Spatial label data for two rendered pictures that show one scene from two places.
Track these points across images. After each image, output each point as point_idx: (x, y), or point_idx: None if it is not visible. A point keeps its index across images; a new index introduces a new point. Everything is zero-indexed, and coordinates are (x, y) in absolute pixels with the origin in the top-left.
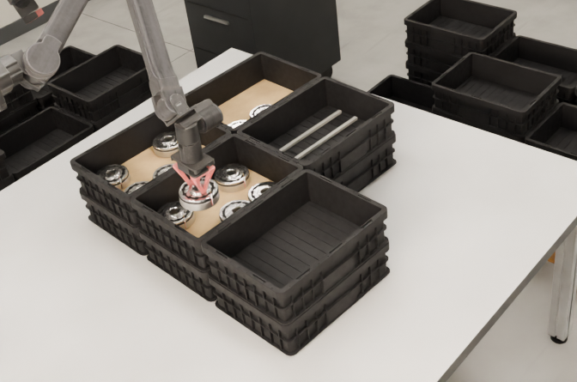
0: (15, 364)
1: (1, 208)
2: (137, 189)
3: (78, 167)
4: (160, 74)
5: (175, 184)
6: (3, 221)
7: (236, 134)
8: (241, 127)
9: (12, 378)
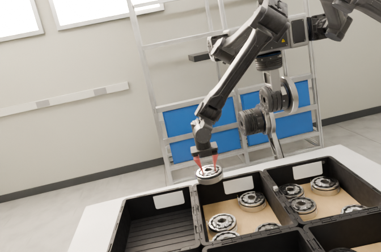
0: (237, 174)
1: (377, 175)
2: (267, 173)
3: (317, 157)
4: (212, 89)
5: (270, 196)
6: (359, 175)
7: (295, 225)
8: (304, 231)
9: (229, 173)
